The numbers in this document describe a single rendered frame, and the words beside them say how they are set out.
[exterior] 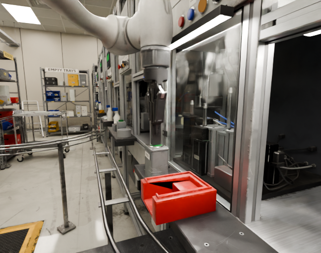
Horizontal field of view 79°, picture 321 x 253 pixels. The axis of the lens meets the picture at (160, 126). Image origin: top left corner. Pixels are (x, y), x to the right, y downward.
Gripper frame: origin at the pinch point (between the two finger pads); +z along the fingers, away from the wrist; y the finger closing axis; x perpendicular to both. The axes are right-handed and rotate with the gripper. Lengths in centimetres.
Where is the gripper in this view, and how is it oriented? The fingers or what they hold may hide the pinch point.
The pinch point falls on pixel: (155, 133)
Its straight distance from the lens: 63.0
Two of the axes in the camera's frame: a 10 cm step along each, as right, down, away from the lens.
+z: 0.0, 9.9, 1.5
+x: -9.3, 0.5, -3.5
